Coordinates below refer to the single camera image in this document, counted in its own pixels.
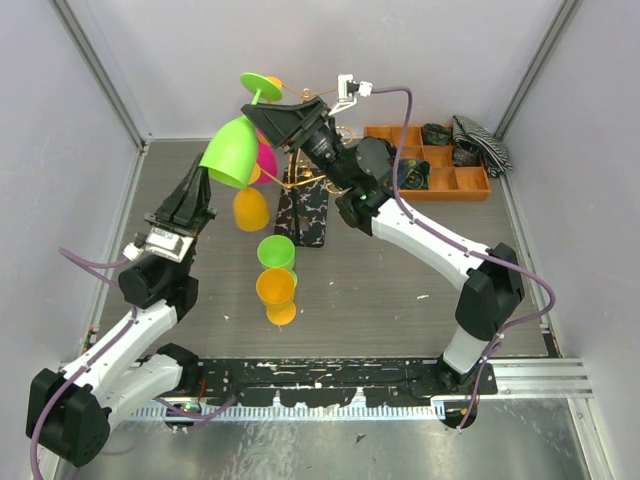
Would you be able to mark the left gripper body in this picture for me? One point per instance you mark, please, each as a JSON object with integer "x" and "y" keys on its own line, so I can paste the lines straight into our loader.
{"x": 190, "y": 230}

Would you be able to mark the blue yellow floral tie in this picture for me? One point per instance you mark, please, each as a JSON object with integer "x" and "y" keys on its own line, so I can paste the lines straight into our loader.
{"x": 414, "y": 174}

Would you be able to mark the orange goblet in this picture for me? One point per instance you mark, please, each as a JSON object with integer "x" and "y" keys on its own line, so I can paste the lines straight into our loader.
{"x": 276, "y": 288}
{"x": 272, "y": 91}
{"x": 250, "y": 208}

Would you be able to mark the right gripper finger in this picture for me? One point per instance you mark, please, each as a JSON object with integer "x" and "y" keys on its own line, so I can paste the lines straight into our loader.
{"x": 281, "y": 129}
{"x": 272, "y": 114}

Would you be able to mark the dark patterned rolled tie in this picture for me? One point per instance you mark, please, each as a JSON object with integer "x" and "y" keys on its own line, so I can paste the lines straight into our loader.
{"x": 466, "y": 154}

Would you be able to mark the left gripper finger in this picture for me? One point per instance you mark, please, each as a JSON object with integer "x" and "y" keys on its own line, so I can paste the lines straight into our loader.
{"x": 194, "y": 196}
{"x": 167, "y": 208}

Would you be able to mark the green goblet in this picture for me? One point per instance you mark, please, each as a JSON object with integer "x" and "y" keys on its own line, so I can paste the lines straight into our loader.
{"x": 232, "y": 153}
{"x": 277, "y": 251}

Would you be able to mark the dark green floral tie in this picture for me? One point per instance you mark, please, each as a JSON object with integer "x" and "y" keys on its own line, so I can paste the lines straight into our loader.
{"x": 436, "y": 135}

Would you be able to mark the green goblet front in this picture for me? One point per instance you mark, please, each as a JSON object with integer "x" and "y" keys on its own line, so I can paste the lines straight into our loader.
{"x": 232, "y": 153}

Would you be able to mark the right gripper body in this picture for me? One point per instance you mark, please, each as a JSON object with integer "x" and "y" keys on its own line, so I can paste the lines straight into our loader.
{"x": 317, "y": 142}

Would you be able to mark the grey slotted cable duct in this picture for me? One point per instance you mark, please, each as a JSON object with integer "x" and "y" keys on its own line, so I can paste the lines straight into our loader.
{"x": 355, "y": 412}

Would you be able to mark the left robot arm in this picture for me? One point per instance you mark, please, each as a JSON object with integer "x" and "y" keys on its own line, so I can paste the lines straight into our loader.
{"x": 73, "y": 411}

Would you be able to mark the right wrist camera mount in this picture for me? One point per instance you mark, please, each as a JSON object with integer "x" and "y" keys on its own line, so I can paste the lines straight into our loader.
{"x": 348, "y": 92}

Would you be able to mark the gold wire wine glass rack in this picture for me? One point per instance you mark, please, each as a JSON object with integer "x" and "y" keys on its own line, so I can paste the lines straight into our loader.
{"x": 302, "y": 210}

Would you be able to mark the wooden compartment tray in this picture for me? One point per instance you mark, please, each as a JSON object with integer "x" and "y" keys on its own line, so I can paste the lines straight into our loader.
{"x": 446, "y": 182}

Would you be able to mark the black white striped cloth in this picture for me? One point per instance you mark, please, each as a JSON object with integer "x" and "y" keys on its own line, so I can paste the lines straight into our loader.
{"x": 472, "y": 137}

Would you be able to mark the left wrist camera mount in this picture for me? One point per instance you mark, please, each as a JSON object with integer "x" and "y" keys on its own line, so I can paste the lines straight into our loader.
{"x": 159, "y": 242}

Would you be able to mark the green goblet back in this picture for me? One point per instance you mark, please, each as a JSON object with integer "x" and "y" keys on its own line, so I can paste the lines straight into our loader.
{"x": 277, "y": 251}

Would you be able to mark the pink plastic goblet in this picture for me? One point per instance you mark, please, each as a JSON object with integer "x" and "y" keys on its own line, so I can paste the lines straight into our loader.
{"x": 267, "y": 163}

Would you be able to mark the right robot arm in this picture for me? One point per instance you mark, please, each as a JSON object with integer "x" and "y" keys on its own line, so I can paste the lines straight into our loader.
{"x": 489, "y": 284}

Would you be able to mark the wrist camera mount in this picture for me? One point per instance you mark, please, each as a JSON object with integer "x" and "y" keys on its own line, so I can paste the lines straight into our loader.
{"x": 159, "y": 242}
{"x": 348, "y": 92}

